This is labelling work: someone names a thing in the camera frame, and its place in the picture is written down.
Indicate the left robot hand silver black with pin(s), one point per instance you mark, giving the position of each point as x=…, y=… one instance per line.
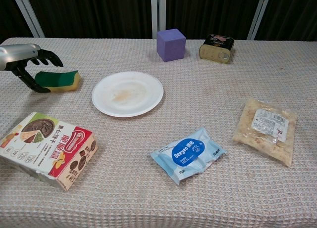
x=19, y=55

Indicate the green yellow sponge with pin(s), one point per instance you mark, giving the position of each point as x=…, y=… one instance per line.
x=58, y=80

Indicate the white paper plate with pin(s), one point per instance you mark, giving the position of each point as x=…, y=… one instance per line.
x=127, y=94

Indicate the red white biscuit box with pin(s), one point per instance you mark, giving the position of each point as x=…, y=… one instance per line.
x=48, y=149

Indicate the purple foam cube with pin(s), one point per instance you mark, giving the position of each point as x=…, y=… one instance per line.
x=171, y=45

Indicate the blue wet wipes pack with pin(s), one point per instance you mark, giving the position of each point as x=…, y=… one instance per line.
x=188, y=155

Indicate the black luncheon meat can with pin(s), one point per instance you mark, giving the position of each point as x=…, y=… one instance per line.
x=217, y=49

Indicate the beige waffle weave tablecloth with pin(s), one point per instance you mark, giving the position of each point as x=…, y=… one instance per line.
x=173, y=193

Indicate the clear bag of beige food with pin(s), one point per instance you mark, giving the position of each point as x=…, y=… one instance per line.
x=266, y=131

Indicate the white slanted frame bar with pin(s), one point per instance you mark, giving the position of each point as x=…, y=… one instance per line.
x=27, y=13
x=258, y=14

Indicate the white vertical frame post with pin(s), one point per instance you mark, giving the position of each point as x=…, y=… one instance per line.
x=154, y=14

